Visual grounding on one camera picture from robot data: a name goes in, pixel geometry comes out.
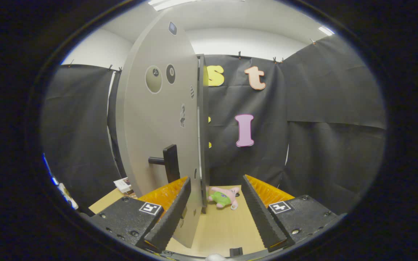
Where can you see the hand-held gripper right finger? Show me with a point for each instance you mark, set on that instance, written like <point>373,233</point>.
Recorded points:
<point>263,217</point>

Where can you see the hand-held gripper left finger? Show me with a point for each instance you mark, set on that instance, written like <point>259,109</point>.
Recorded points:
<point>165,219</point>

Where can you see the grey shoe cabinet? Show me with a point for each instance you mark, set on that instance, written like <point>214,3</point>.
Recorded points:
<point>203,108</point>

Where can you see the pink and green plush toy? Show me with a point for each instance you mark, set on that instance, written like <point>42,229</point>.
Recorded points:
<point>224,197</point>

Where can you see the white book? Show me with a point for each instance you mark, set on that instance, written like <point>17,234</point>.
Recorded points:
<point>123,185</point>

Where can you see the black backdrop cloth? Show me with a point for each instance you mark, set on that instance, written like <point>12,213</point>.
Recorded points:
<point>303,127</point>

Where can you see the white patterned object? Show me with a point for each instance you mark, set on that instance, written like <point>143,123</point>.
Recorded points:
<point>67,196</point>

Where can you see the small ceiling light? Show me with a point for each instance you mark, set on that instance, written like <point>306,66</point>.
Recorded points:
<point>326,30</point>

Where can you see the long ceiling light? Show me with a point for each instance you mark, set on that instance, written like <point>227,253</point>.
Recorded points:
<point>165,3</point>

